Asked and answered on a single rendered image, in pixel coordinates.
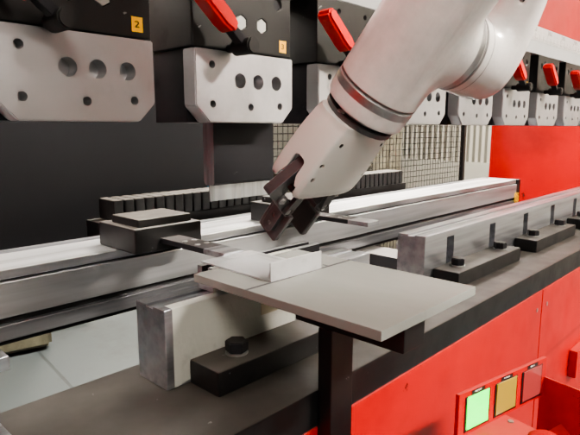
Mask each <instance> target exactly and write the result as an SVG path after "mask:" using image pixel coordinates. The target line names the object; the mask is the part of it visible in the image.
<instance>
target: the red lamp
mask: <svg viewBox="0 0 580 435"><path fill-rule="evenodd" d="M541 374H542V364H541V365H539V366H537V367H535V368H533V369H529V370H528V371H526V372H524V378H523V389H522V401H521V402H524V401H526V400H529V399H531V398H532V397H534V396H536V395H538V394H540V384H541Z"/></svg>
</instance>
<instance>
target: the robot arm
mask: <svg viewBox="0 0 580 435"><path fill-rule="evenodd" d="M546 3H547V0H381V2H380V4H379V5H378V7H377V8H376V10H375V12H374V14H373V15H372V16H371V18H370V19H369V22H368V23H367V25H366V27H365V28H364V30H363V31H362V33H361V34H360V36H359V37H358V39H357V41H356V43H355V45H354V46H353V48H352V49H351V50H350V52H349V54H348V55H347V57H346V59H345V60H344V63H343V64H342V65H341V66H340V68H339V70H338V71H337V73H336V75H335V77H334V78H333V80H332V82H331V83H330V94H329V95H328V97H327V99H325V100H322V101H321V102H320V103H319V104H318V105H317V106H316V107H315V108H314V110H313V111H312V112H311V113H310V114H309V115H308V116H307V118H306V119H305V120H304V122H303V123H302V124H301V125H300V126H299V127H298V129H297V130H296V131H295V133H294V134H293V136H292V137H291V139H290V140H289V142H288V143H287V145H286V146H285V147H284V148H283V150H282V151H281V153H280V155H279V156H278V158H277V159H276V161H275V163H274V165H273V168H272V170H273V172H274V173H275V174H277V175H276V176H274V177H273V178H272V179H271V180H270V181H269V182H268V183H267V184H266V185H265V186H264V187H263V189H264V190H265V191H266V193H267V194H268V196H269V197H270V198H271V199H272V202H271V203H270V205H269V207H268V208H267V210H266V211H265V212H264V214H263V216H262V218H261V219H260V224H261V226H262V228H263V229H264V230H265V231H266V232H267V233H268V235H269V236H270V238H271V239H272V240H273V241H276V240H278V239H279V238H280V236H281V235H282V233H283V232H284V230H285V229H286V227H287V226H288V225H289V224H290V222H291V223H292V224H293V226H294V227H295V228H296V230H297V231H298V232H299V233H300V234H301V235H305V234H306V233H307V232H308V231H309V229H310V228H311V227H312V225H313V224H314V223H315V221H316V220H317V218H318V217H319V215H320V214H321V211H324V210H325V209H327V208H328V206H329V205H330V203H331V201H332V200H333V199H334V198H335V197H337V196H338V195H339V194H341V193H345V192H348V191H349V190H351V189H352V188H353V187H354V185H355V184H356V183H357V182H358V181H359V179H361V178H362V176H363V175H364V173H365V172H366V171H367V169H368V168H369V166H370V164H371V163H372V161H373V160H374V159H375V157H376V156H377V154H378V153H379V151H380V150H381V147H382V146H383V144H384V142H385V141H386V140H388V139H389V138H390V137H391V135H395V134H398V133H400V132H401V130H402V129H403V128H404V127H406V126H407V124H408V123H409V122H410V121H409V120H410V118H411V117H412V115H413V114H414V112H415V111H416V110H417V109H418V108H419V106H420V105H421V104H422V102H423V101H424V100H425V98H426V97H427V96H428V95H429V94H430V93H431V92H433V91H435V90H437V89H440V90H443V91H447V92H449V93H452V94H454V95H457V96H459V97H462V98H469V99H485V98H489V97H491V96H493V95H495V94H496V93H497V92H498V91H500V90H501V89H502V88H503V87H504V86H505V84H506V83H507V82H508V81H509V80H510V79H511V77H512V76H513V74H514V72H515V71H516V69H517V67H518V65H519V64H520V62H521V60H522V58H523V56H524V54H525V52H526V50H527V48H528V46H529V43H530V41H531V39H532V38H533V34H534V32H535V30H536V28H537V26H538V24H539V20H540V18H541V16H542V14H543V11H544V9H545V6H546ZM288 190H289V191H290V192H291V193H292V195H293V198H292V200H291V201H290V202H289V201H288V199H287V196H286V195H285V194H286V193H287V191H288ZM320 210H321V211H320Z"/></svg>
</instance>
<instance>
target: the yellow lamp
mask: <svg viewBox="0 0 580 435"><path fill-rule="evenodd" d="M516 387H517V376H514V377H512V378H510V379H508V380H506V381H503V382H501V383H499V384H497V391H496V404H495V416H496V415H498V414H500V413H503V412H505V411H507V410H508V409H510V408H512V407H515V398H516Z"/></svg>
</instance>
